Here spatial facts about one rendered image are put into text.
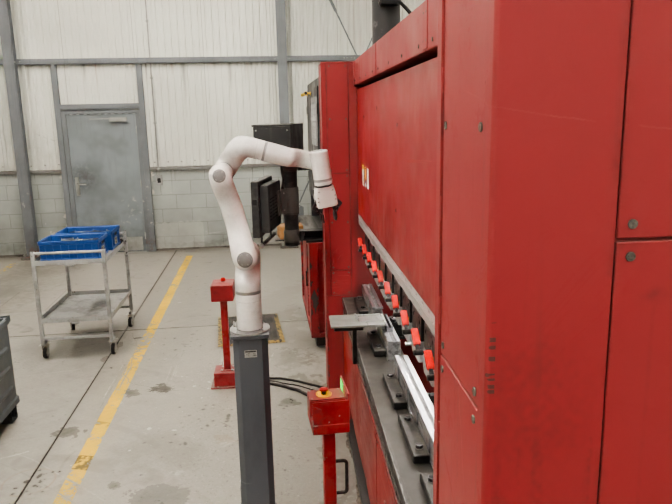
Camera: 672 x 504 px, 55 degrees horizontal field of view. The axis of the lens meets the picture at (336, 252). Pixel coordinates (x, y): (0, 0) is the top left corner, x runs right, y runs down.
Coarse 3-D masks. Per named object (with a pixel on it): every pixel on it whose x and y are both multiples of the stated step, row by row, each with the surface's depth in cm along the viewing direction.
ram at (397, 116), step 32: (384, 96) 273; (416, 96) 206; (384, 128) 276; (416, 128) 208; (384, 160) 279; (416, 160) 209; (384, 192) 283; (416, 192) 211; (384, 224) 286; (416, 224) 213; (384, 256) 290; (416, 256) 215; (416, 288) 217
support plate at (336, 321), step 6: (330, 318) 322; (336, 318) 322; (342, 318) 322; (348, 318) 322; (354, 318) 321; (330, 324) 314; (336, 324) 313; (342, 324) 313; (348, 324) 312; (354, 324) 312; (360, 324) 312; (366, 324) 312; (372, 324) 312; (378, 324) 311; (384, 324) 311
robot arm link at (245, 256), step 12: (216, 168) 282; (228, 168) 286; (216, 180) 282; (228, 180) 283; (216, 192) 286; (228, 192) 287; (228, 204) 290; (240, 204) 293; (228, 216) 292; (240, 216) 293; (228, 228) 294; (240, 228) 292; (240, 240) 291; (252, 240) 294; (240, 252) 290; (252, 252) 291; (240, 264) 290; (252, 264) 291
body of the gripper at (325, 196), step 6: (324, 186) 294; (330, 186) 296; (318, 192) 295; (324, 192) 295; (330, 192) 296; (318, 198) 296; (324, 198) 296; (330, 198) 297; (336, 198) 298; (318, 204) 296; (324, 204) 297; (330, 204) 298; (336, 204) 299
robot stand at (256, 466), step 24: (240, 336) 299; (264, 336) 300; (240, 360) 302; (264, 360) 304; (240, 384) 305; (264, 384) 306; (240, 408) 308; (264, 408) 308; (240, 432) 311; (264, 432) 311; (240, 456) 314; (264, 456) 313; (240, 480) 326; (264, 480) 316
